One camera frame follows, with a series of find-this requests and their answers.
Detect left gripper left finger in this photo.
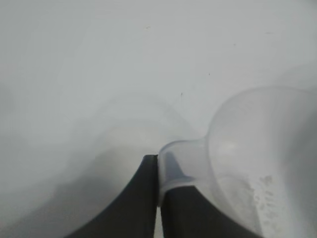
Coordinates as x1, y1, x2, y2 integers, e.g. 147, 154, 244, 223
63, 153, 159, 238

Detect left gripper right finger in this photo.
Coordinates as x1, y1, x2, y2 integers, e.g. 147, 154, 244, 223
160, 152, 264, 238

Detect white rice grains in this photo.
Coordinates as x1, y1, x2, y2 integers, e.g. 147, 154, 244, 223
245, 173, 277, 225

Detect translucent plastic measuring cup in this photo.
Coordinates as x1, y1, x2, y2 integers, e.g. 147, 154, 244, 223
158, 85, 317, 238

